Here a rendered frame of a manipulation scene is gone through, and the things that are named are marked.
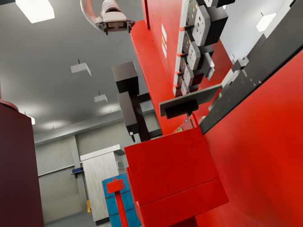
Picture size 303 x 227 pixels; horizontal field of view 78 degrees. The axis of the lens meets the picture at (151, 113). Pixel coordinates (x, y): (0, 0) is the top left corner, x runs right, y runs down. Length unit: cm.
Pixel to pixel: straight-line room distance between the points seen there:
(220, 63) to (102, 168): 405
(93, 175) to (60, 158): 640
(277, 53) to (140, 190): 30
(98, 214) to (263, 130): 502
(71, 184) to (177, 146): 1085
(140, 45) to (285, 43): 184
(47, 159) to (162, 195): 1149
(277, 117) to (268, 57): 9
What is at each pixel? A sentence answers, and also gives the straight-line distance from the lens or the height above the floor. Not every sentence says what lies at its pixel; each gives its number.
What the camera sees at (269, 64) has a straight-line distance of 33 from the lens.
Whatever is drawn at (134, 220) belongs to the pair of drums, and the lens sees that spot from 363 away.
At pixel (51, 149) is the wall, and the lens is 1177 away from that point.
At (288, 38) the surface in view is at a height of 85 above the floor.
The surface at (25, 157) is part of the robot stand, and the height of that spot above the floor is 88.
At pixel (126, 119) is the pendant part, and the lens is 186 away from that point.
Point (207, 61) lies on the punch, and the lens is 91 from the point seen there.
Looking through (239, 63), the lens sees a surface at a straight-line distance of 67.
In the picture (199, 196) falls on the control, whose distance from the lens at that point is 38.
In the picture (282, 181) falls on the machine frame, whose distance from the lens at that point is 42.
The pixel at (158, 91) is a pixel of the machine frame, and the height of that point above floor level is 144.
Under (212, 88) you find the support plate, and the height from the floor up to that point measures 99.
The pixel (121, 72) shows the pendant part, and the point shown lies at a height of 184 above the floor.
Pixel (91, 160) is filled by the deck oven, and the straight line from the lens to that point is 527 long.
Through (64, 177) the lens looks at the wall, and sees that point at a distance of 1131.
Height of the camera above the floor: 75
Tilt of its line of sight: 17 degrees up
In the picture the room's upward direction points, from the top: 18 degrees counter-clockwise
